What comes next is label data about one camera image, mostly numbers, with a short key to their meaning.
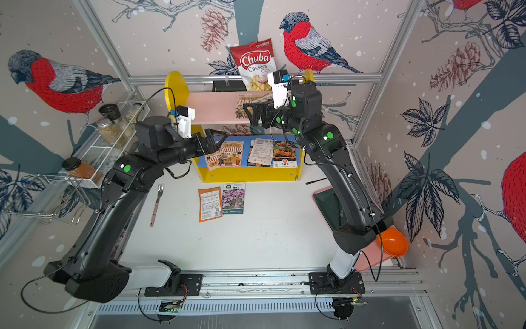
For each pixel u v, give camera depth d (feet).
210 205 3.11
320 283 2.40
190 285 2.39
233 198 3.16
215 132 1.78
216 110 2.48
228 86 3.02
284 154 3.17
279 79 1.60
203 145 1.73
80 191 2.45
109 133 2.34
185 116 1.77
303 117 1.43
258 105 1.65
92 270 1.23
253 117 1.72
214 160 3.10
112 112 2.39
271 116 1.73
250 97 2.68
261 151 3.21
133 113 2.76
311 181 3.40
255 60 2.69
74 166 1.94
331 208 3.05
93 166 2.14
